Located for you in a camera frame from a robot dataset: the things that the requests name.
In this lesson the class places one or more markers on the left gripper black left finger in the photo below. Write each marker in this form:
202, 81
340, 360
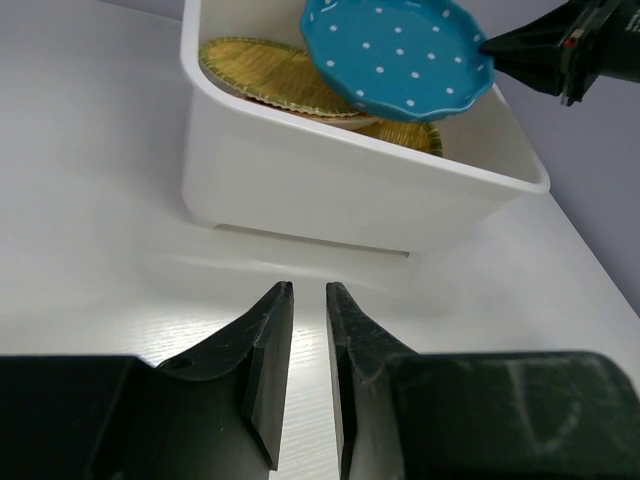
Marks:
228, 412

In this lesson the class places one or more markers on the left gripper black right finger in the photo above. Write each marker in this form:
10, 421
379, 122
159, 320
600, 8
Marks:
365, 422

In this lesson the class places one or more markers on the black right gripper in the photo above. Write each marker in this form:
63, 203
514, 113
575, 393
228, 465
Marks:
596, 38

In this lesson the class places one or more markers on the blue polka dot plate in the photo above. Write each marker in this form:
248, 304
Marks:
408, 61

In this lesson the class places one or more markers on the green-rimmed rectangular bamboo plate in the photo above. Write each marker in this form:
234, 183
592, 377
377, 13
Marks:
423, 137

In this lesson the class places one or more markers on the leaf-shaped woven bamboo plate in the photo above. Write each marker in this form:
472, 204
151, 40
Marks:
350, 123

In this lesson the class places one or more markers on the round green-rimmed bamboo plate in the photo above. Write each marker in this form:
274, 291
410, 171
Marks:
272, 73

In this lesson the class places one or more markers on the white plastic bin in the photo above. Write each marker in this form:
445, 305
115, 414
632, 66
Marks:
251, 166

